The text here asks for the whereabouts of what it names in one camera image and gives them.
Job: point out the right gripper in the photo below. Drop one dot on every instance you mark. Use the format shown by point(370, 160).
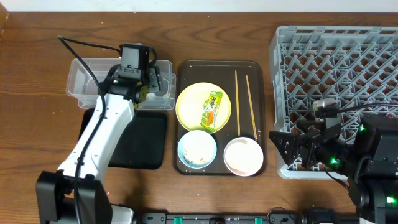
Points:
point(311, 139)

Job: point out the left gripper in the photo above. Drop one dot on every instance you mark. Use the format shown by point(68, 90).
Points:
point(156, 78)

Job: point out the yellow plate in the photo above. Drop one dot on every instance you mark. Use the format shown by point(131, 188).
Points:
point(190, 102)

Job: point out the pink bowl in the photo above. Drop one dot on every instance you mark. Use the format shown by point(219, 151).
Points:
point(243, 156)

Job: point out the green snack wrapper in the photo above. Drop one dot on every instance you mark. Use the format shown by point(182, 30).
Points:
point(210, 110)

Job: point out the blue bowl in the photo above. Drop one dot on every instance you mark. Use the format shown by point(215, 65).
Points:
point(180, 148)

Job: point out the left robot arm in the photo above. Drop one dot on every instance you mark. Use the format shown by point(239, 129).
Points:
point(75, 192)

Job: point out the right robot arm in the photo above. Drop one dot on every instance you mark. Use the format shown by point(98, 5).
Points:
point(369, 164)

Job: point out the black waste tray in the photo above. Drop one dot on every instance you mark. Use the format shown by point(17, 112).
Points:
point(140, 143)

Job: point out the clear plastic waste bin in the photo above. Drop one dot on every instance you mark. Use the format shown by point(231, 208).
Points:
point(82, 87)

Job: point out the grey dishwasher rack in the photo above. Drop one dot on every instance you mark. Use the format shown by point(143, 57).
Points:
point(355, 65)

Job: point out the right wooden chopstick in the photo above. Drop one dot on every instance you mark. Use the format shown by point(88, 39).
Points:
point(251, 109)

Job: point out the wooden chopstick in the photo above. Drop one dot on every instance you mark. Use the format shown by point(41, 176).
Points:
point(251, 109)
point(237, 103)

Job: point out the dark brown serving tray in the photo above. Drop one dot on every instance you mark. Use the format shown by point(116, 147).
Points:
point(221, 73)

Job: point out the left wooden chopstick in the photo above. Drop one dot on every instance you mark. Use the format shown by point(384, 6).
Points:
point(237, 103)

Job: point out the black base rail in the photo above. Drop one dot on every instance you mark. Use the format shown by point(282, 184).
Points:
point(162, 218)

